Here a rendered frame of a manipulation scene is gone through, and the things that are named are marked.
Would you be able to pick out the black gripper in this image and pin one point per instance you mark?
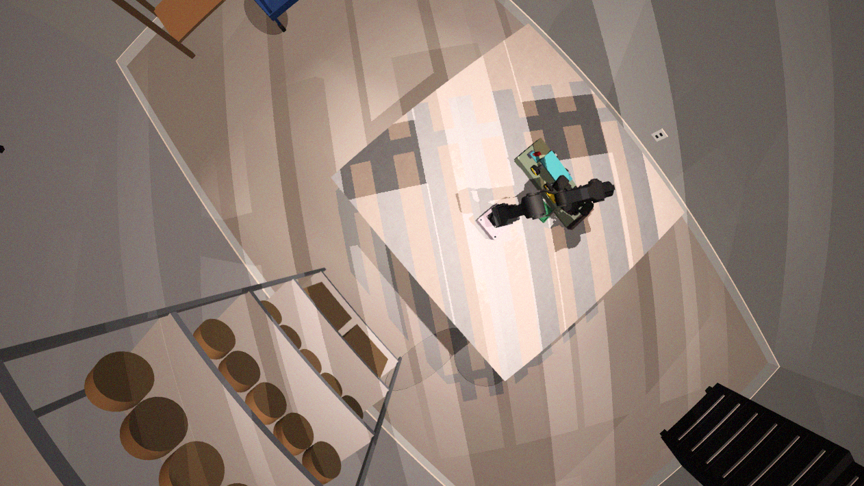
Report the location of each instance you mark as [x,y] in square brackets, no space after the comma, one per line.
[562,183]

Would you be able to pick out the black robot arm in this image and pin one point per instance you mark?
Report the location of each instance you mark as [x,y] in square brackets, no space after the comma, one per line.
[532,205]

